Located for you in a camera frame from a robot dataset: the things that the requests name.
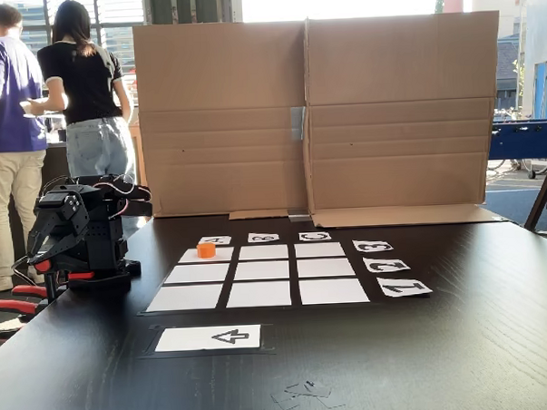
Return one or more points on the red black clamp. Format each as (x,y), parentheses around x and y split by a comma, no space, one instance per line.
(42,267)

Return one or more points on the paper sheet letter C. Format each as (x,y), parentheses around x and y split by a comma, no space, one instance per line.
(315,236)

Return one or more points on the round orange token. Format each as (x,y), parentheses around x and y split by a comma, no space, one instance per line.
(206,250)

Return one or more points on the brown cardboard panel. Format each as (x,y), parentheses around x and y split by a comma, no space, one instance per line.
(401,117)
(220,125)

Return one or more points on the grey duct tape strip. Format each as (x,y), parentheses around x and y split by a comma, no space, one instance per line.
(298,122)
(299,215)

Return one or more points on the white nine-square grid sheet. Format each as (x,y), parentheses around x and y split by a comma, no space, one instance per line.
(262,270)

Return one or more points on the blue foosball table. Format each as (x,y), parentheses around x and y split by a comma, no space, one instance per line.
(525,139)

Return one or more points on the paper sheet letter A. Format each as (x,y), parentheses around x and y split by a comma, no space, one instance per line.
(214,239)

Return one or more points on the paper sheet number 1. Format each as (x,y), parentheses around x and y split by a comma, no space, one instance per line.
(404,287)

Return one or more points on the paper sheet letter B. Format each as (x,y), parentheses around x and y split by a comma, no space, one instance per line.
(263,237)

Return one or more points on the paper sheet number 2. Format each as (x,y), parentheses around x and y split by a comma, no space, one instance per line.
(386,264)

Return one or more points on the white arrow paper sheet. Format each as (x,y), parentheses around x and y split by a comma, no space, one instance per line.
(193,339)

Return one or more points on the dark wooden easel leg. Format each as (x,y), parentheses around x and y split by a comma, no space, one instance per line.
(545,193)

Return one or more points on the paper sheet number 3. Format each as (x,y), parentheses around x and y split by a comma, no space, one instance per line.
(373,245)

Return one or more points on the person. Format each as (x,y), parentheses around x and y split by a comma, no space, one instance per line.
(86,86)
(6,112)

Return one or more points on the clear tape scraps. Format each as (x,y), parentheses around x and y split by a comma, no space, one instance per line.
(304,392)

